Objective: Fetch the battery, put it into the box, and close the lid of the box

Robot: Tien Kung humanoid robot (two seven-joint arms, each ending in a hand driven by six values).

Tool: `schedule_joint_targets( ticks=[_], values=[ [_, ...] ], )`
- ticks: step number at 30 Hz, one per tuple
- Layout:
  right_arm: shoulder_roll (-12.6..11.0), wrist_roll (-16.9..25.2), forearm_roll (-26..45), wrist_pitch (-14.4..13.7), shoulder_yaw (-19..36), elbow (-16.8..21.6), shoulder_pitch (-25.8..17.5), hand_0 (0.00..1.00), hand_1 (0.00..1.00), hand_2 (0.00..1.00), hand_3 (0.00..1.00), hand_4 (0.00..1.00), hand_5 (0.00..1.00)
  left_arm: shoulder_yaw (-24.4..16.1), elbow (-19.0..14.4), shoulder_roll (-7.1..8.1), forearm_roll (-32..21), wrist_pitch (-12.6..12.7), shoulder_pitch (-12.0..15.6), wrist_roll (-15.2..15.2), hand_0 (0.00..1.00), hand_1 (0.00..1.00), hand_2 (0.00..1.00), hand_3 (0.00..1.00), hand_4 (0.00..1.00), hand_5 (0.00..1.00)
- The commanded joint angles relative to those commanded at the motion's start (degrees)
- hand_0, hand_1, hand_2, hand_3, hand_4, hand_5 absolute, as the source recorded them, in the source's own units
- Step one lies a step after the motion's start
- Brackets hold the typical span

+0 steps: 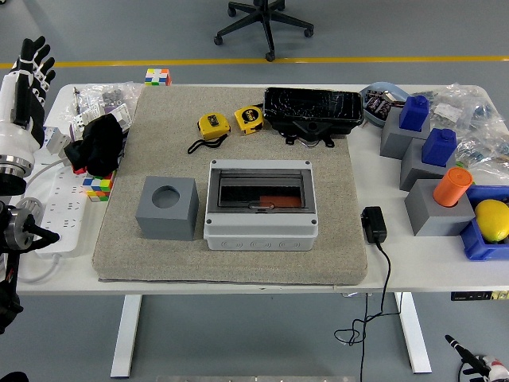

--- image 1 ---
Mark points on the thin metal pen tool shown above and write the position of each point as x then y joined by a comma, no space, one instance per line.
75,99

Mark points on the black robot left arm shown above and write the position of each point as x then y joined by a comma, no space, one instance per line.
12,235

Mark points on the dark chip packets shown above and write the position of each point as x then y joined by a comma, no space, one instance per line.
378,104

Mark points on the grey block with round hole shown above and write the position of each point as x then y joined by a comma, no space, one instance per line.
167,227

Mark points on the white table leg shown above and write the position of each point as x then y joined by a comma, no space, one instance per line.
127,334
417,342

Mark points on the colourful puzzle cube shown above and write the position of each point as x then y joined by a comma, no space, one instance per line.
157,76
97,188

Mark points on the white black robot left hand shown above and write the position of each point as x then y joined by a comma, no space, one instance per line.
20,103

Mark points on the black table control panel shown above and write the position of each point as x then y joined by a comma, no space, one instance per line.
473,296

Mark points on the clear bags of small parts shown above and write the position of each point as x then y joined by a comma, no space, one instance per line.
99,93

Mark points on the grey plastic junction box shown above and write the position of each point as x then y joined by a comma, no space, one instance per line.
258,238

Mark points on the white power strip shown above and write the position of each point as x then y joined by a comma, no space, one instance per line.
69,191

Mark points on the smoky transparent box lid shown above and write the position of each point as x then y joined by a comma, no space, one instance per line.
258,179

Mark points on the white circuit breaker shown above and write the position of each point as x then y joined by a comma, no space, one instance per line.
59,141

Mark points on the grey block holder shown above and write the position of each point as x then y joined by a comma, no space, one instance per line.
393,139
433,219
413,171

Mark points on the grey-brown mat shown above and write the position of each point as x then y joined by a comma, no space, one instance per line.
159,262

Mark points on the yellow lemon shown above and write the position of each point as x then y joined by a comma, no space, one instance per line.
493,219

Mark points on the black cloth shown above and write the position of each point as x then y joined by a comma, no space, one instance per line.
99,143

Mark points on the light blue dish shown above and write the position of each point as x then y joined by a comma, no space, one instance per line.
378,88

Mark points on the orange cylinder battery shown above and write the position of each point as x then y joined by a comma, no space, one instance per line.
278,201
451,187

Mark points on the blue storage bin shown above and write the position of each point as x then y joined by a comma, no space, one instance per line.
477,246

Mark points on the black plastic tray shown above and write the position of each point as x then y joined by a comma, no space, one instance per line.
314,105

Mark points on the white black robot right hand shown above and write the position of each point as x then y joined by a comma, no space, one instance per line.
467,356

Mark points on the black office chair base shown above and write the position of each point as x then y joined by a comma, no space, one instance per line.
264,24

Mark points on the clear bags of components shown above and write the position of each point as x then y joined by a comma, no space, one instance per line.
477,119

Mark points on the blue bottle-shaped block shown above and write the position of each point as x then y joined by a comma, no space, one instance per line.
413,113
437,147

